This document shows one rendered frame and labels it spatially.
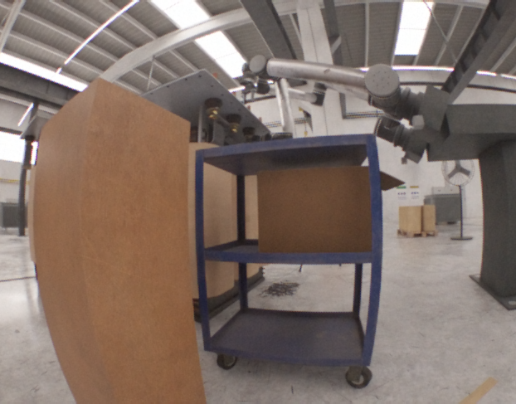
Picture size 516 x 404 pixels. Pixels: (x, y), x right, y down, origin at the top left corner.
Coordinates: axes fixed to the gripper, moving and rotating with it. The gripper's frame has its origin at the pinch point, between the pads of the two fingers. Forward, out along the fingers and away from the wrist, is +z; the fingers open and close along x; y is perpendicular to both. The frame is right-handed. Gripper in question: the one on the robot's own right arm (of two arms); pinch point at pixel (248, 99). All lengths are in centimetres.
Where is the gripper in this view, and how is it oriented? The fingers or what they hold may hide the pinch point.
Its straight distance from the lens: 202.6
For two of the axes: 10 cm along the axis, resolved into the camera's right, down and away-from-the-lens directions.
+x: -7.2, 0.6, 6.9
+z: 0.2, 10.0, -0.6
